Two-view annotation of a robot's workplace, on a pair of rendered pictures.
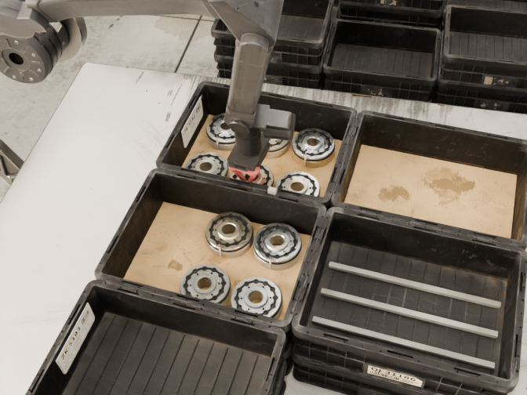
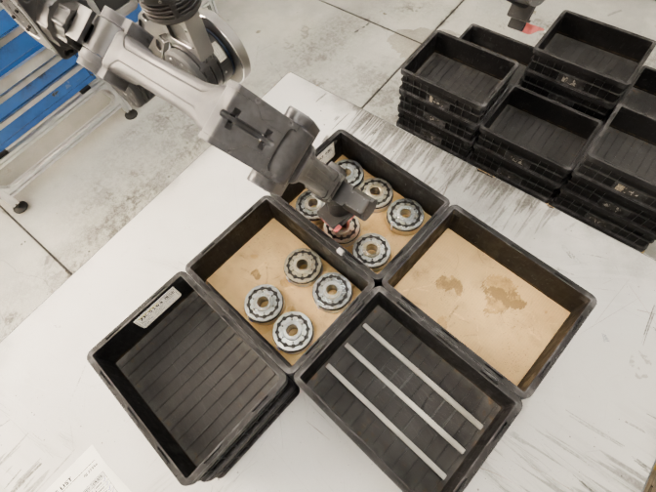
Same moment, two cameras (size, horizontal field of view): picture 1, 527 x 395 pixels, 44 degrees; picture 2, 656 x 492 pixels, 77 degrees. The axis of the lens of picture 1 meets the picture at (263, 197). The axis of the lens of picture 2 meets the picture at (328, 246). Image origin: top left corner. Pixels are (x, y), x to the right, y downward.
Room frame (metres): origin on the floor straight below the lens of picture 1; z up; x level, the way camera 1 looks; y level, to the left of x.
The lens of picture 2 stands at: (0.50, -0.24, 1.88)
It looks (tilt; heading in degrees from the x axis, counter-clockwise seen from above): 64 degrees down; 33
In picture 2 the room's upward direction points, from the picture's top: 11 degrees counter-clockwise
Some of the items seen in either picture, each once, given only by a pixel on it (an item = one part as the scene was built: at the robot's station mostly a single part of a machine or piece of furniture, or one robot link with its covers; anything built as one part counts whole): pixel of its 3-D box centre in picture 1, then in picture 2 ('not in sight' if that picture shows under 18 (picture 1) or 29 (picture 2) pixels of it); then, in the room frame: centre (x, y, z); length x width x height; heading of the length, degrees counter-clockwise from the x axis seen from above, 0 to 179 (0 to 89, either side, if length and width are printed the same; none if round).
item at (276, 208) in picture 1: (216, 257); (281, 284); (0.77, 0.10, 0.87); 0.40 x 0.30 x 0.11; 70
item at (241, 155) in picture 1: (248, 141); (338, 203); (0.99, 0.03, 0.98); 0.10 x 0.07 x 0.07; 157
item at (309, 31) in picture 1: (275, 61); (449, 105); (2.00, -0.08, 0.37); 0.40 x 0.30 x 0.45; 75
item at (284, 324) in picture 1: (214, 243); (277, 276); (0.77, 0.10, 0.92); 0.40 x 0.30 x 0.02; 70
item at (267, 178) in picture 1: (251, 178); (342, 226); (0.99, 0.02, 0.86); 0.10 x 0.10 x 0.01
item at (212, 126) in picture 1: (227, 127); (346, 173); (1.16, 0.08, 0.86); 0.10 x 0.10 x 0.01
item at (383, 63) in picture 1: (378, 84); (526, 150); (1.90, -0.46, 0.31); 0.40 x 0.30 x 0.34; 75
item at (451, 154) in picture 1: (431, 190); (479, 299); (0.92, -0.37, 0.87); 0.40 x 0.30 x 0.11; 70
